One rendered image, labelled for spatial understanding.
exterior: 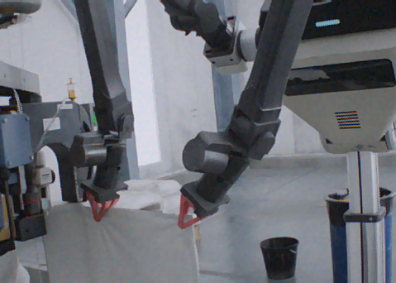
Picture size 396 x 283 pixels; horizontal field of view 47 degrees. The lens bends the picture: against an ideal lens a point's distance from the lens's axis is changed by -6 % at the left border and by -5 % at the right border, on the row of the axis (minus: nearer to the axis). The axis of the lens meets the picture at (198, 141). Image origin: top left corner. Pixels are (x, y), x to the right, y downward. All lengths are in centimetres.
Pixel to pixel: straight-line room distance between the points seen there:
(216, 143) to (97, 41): 34
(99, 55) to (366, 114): 68
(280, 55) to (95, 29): 40
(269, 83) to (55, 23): 608
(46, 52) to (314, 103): 555
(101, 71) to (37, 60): 546
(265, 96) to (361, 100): 48
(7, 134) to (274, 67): 46
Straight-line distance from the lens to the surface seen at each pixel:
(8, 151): 84
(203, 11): 118
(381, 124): 128
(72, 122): 130
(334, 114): 128
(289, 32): 76
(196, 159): 81
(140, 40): 805
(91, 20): 98
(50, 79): 655
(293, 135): 947
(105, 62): 101
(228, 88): 975
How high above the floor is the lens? 128
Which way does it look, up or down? 4 degrees down
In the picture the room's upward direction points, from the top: 5 degrees counter-clockwise
